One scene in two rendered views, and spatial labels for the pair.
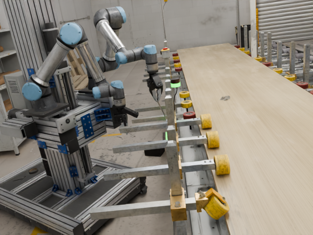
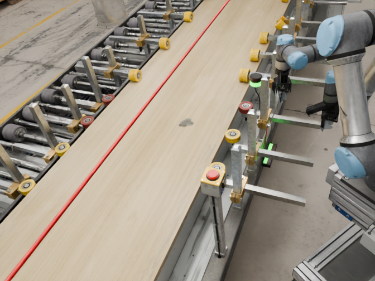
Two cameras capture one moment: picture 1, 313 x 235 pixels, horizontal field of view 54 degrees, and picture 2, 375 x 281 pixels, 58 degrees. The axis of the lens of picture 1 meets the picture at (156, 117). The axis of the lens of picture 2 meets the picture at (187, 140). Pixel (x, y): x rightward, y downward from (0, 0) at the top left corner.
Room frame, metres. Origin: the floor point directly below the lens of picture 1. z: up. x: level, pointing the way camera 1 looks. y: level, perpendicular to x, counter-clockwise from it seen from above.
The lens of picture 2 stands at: (3.39, 0.11, 2.10)
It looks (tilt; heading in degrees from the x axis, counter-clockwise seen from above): 42 degrees down; 206
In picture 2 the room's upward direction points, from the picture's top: 10 degrees counter-clockwise
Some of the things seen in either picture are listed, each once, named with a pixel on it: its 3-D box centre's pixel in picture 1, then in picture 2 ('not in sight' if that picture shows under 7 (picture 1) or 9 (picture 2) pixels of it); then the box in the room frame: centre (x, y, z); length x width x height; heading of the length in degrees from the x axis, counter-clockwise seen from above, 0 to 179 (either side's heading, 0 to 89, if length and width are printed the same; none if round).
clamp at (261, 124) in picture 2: not in sight; (264, 118); (1.90, -0.10, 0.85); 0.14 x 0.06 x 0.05; 176
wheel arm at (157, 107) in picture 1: (161, 107); (257, 191); (2.39, -0.05, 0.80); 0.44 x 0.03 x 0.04; 86
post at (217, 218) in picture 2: (169, 82); (217, 224); (2.68, -0.16, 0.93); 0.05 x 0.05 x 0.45; 86
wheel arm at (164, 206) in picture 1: (143, 208); (315, 24); (0.89, 0.09, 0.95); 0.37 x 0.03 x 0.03; 86
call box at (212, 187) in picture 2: (165, 53); (213, 182); (2.68, -0.16, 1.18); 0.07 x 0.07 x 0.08; 86
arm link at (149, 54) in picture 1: (150, 54); (284, 48); (1.93, -0.02, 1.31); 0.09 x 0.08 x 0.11; 31
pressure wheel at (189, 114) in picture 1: (189, 120); (245, 112); (1.87, -0.21, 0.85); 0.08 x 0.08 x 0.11
